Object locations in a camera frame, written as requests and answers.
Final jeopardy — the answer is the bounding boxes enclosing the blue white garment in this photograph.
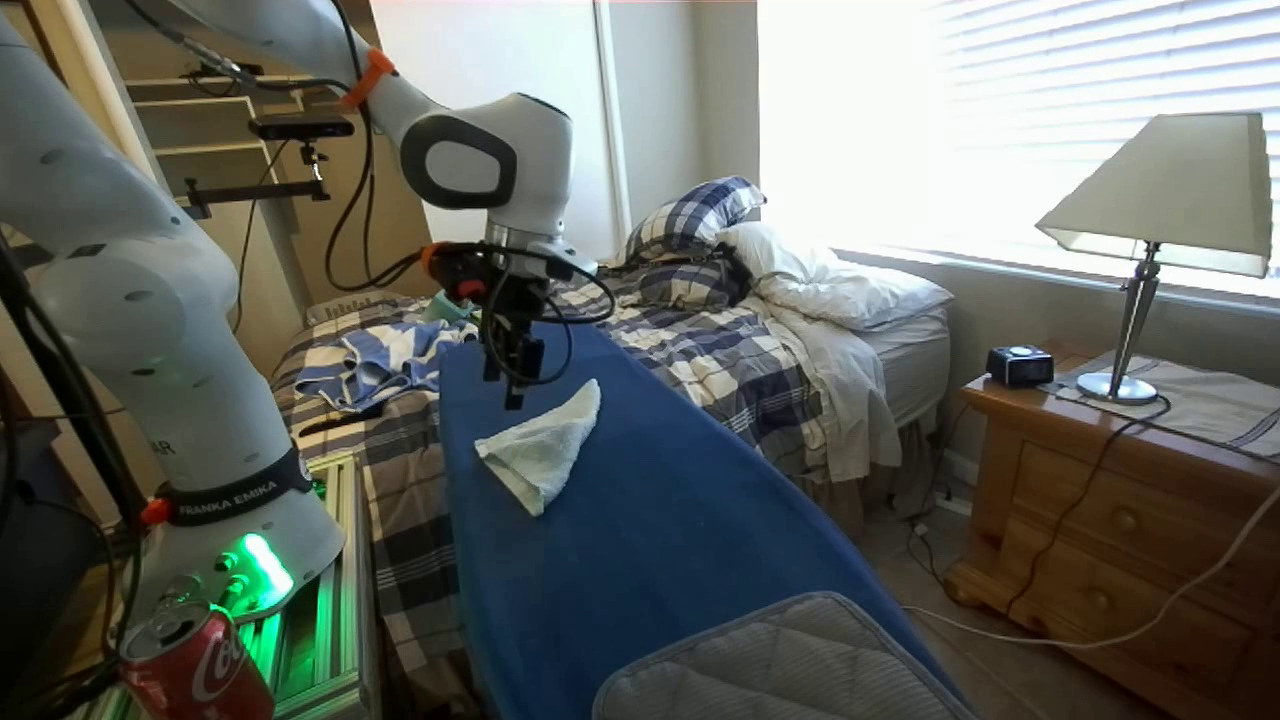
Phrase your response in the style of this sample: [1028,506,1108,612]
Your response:
[291,317,463,420]

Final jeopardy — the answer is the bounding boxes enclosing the white terry towel cloth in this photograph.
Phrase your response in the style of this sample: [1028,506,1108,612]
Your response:
[473,377,606,519]

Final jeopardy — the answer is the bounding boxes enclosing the red cola can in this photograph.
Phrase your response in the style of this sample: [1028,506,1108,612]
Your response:
[114,610,281,720]

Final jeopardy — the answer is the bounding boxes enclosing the grey quilted iron rest pad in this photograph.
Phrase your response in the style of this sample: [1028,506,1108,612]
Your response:
[588,588,981,720]

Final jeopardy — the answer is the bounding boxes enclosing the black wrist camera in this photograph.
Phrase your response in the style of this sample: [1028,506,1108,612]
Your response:
[420,241,492,305]

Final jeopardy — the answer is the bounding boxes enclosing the white window blinds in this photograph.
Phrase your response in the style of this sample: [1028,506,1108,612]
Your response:
[755,0,1280,305]

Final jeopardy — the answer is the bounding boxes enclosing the papers on nightstand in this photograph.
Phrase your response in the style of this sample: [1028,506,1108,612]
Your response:
[1052,352,1280,466]

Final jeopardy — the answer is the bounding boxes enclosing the white power cable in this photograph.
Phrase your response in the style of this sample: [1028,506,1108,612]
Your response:
[915,479,1280,658]

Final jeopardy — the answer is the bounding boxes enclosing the beige shelf unit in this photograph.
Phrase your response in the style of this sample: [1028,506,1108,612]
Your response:
[124,66,375,216]

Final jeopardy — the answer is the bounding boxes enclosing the table lamp with cream shade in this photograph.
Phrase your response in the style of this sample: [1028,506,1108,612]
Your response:
[1033,108,1275,410]

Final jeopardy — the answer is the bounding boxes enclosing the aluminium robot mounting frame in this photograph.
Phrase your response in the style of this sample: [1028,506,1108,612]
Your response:
[228,450,386,720]

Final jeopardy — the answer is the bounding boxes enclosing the black lamp cable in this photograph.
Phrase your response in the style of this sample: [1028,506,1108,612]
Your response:
[998,389,1181,631]

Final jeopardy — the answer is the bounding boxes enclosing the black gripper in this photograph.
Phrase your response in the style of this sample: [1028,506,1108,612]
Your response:
[473,254,552,412]

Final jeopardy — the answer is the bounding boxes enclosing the wooden nightstand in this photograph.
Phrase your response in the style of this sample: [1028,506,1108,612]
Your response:
[943,352,1280,720]

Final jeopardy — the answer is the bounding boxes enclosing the white pillow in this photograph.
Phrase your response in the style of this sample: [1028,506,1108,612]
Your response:
[719,216,958,338]

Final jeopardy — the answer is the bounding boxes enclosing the plaid pillow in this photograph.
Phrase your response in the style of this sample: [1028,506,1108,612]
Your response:
[624,174,771,274]

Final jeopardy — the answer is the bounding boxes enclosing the blue ironing board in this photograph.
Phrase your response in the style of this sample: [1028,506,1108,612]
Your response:
[431,320,981,720]

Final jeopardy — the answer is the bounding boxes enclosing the small black alarm clock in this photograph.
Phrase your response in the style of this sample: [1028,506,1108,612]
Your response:
[983,341,1059,391]

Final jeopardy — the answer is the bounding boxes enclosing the bed with plaid bedspread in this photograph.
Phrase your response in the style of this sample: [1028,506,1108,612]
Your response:
[269,174,958,704]

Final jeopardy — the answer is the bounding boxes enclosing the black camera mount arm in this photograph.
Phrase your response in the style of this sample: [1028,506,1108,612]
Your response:
[175,108,358,216]

